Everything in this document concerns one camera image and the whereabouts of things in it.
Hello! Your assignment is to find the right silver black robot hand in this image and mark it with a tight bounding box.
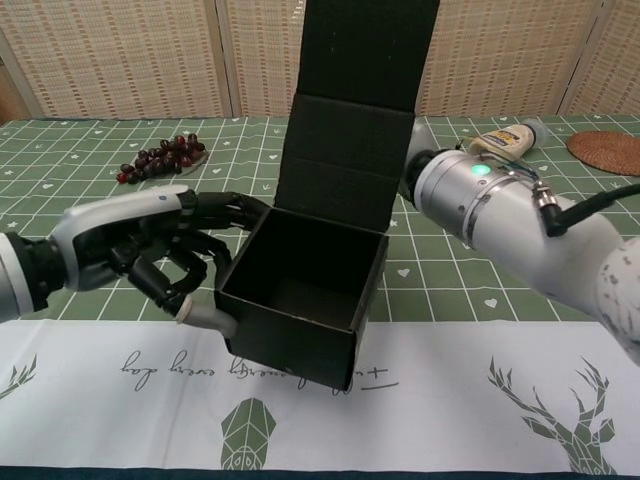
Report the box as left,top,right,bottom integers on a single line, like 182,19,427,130
410,117,439,154

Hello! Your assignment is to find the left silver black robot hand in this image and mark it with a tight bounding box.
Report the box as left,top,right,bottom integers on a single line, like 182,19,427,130
49,184,271,334

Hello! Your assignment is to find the black foldable cardboard box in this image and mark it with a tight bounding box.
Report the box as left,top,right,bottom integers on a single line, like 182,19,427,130
213,0,441,392

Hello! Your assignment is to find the dark red grape bunch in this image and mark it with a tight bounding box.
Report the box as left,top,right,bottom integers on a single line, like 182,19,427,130
115,133,208,185

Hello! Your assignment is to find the cream mayonnaise squeeze bottle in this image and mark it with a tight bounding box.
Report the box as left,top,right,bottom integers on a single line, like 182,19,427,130
462,118,551,161

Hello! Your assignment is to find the brown wooden door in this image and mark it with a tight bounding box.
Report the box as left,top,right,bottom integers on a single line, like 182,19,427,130
0,59,30,122

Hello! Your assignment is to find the beige bamboo folding screen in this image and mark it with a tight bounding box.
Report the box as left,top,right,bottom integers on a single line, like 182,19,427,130
0,0,640,121

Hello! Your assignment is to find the green white grid tablecloth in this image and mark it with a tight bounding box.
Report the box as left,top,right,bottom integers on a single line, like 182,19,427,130
0,114,640,474

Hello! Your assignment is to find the round brown woven coaster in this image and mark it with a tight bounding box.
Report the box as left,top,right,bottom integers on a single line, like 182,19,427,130
565,130,640,177

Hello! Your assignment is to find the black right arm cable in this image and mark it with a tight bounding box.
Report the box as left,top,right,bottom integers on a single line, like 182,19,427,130
532,179,640,239

